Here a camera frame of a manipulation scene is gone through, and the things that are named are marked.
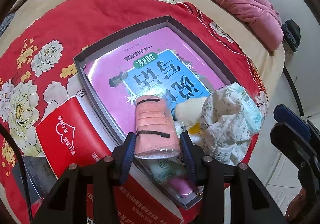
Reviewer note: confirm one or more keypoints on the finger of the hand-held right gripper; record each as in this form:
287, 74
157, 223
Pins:
282, 134
287, 114

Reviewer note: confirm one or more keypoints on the grey cardboard box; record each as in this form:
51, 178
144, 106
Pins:
125, 39

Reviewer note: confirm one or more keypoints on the pink quilt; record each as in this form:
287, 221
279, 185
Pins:
237, 1

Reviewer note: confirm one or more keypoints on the cream plush bear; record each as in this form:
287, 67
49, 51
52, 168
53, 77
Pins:
187, 111

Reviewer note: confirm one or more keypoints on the black pole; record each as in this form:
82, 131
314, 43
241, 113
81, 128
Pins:
292, 89

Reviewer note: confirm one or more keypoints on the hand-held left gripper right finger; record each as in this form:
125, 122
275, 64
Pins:
187, 159

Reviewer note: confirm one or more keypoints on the white floral cloth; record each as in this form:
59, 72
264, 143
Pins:
225, 124

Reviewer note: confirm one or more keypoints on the pink book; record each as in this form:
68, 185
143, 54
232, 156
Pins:
120, 69

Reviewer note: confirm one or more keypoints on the pink face mask pack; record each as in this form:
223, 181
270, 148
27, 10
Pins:
152, 124

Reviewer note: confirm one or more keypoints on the person's right hand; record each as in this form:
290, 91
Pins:
297, 201

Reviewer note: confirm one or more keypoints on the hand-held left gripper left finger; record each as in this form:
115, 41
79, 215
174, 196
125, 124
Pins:
126, 159

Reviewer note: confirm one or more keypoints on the black box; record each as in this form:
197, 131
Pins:
35, 171

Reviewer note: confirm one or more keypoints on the pale green tissue pack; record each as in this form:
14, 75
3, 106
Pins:
162, 171
252, 114

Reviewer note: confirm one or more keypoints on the red floral blanket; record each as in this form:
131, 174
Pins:
87, 14

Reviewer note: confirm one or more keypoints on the yellow item in clear packet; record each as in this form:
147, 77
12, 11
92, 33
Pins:
195, 129

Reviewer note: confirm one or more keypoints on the dark bag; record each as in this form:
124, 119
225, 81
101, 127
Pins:
291, 34

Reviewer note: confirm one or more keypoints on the red tissue pack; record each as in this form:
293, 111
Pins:
70, 134

